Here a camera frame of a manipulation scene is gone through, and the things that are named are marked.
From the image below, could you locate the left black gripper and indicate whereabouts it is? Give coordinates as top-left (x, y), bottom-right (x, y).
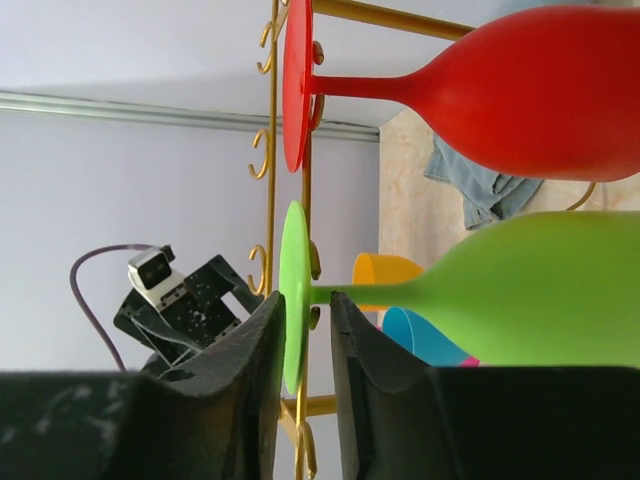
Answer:
top-left (113, 254), bottom-right (263, 373)

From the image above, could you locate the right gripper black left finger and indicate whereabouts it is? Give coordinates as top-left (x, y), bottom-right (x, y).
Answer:
top-left (1, 293), bottom-right (285, 479)

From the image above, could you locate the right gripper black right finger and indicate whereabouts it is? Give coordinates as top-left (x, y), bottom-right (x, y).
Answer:
top-left (330, 293), bottom-right (639, 479)

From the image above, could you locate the blue plastic wine glass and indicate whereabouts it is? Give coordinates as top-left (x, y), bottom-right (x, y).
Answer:
top-left (382, 307), bottom-right (470, 367)

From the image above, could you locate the pink plastic wine glass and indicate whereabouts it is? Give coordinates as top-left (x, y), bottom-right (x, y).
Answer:
top-left (459, 356), bottom-right (480, 368)

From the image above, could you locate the orange plastic wine glass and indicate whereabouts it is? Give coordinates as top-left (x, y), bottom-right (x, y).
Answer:
top-left (352, 253), bottom-right (424, 285)

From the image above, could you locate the green plastic wine glass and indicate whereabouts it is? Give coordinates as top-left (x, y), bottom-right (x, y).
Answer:
top-left (278, 199), bottom-right (640, 396)

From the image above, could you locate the red plastic wine glass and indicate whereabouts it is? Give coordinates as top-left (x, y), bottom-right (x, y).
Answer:
top-left (282, 1), bottom-right (639, 182)

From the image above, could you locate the grey folded cloth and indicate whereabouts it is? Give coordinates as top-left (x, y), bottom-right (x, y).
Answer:
top-left (424, 134), bottom-right (543, 231)

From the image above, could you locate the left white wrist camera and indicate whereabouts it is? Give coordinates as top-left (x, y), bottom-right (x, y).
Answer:
top-left (128, 245), bottom-right (187, 312)

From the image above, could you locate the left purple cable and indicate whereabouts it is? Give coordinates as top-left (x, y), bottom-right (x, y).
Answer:
top-left (68, 243), bottom-right (164, 372)

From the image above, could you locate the gold wire glass rack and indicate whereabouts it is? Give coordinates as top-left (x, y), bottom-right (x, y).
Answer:
top-left (247, 0), bottom-right (599, 480)

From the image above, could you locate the aluminium frame rail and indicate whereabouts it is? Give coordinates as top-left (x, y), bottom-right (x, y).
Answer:
top-left (0, 89), bottom-right (381, 144)

